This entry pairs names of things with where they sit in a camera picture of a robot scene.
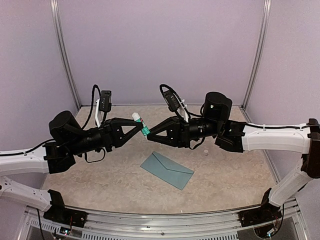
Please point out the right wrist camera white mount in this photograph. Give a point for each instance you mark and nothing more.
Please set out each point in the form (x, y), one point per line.
(175, 106)

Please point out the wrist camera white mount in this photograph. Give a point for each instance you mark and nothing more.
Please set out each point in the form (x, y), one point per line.
(103, 107)
(175, 106)

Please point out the front aluminium rail base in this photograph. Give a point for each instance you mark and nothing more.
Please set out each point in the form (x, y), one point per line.
(106, 225)

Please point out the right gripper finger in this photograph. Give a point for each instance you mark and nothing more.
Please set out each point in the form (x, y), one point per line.
(165, 140)
(168, 128)

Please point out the teal paper envelope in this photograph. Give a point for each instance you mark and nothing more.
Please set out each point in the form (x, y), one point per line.
(167, 170)

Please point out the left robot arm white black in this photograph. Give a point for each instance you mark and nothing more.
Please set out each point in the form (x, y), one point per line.
(57, 155)

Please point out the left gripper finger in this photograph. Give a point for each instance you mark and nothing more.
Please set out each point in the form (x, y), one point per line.
(120, 138)
(120, 122)

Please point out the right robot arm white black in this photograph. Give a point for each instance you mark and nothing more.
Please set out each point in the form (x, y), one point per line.
(238, 137)

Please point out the aluminium frame post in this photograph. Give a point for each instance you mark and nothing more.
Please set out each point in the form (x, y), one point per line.
(54, 5)
(258, 53)

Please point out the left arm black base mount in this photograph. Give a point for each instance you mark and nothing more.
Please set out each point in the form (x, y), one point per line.
(60, 214)

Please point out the right aluminium frame post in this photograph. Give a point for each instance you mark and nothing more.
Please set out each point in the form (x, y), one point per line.
(258, 53)

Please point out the small green white glue stick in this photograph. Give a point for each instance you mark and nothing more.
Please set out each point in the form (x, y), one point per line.
(137, 118)

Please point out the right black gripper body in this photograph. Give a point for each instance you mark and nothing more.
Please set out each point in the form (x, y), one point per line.
(184, 134)

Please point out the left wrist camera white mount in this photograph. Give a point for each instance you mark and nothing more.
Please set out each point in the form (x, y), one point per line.
(103, 107)

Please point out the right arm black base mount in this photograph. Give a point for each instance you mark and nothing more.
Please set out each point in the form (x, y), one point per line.
(264, 213)

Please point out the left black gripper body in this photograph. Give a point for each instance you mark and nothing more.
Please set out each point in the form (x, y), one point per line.
(108, 138)

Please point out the left aluminium frame post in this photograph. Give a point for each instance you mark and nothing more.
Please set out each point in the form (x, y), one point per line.
(54, 5)

